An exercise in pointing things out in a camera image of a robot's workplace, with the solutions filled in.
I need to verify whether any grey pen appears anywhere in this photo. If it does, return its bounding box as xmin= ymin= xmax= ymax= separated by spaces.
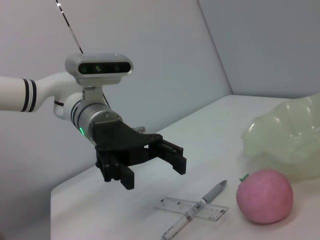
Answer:
xmin=161 ymin=179 xmax=228 ymax=240

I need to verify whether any pink peach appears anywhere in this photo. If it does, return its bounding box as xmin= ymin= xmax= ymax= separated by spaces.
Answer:
xmin=236 ymin=168 xmax=294 ymax=225

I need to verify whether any green glass fruit plate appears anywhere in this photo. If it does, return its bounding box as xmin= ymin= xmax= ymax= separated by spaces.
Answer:
xmin=240 ymin=91 xmax=320 ymax=181

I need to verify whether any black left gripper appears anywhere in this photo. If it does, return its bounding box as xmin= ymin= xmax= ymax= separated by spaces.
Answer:
xmin=90 ymin=119 xmax=187 ymax=191

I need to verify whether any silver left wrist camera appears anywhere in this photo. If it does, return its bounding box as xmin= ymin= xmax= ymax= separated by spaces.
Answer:
xmin=64 ymin=52 xmax=134 ymax=103

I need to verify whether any transparent plastic ruler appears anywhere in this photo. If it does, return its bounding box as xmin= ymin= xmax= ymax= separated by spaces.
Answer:
xmin=153 ymin=196 xmax=231 ymax=223

